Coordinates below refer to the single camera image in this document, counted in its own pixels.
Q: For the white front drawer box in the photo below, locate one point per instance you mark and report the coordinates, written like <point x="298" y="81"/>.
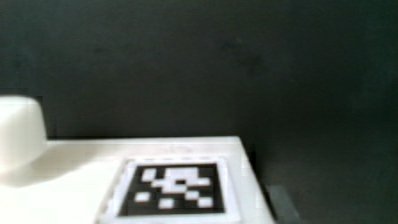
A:
<point x="121" y="181"/>

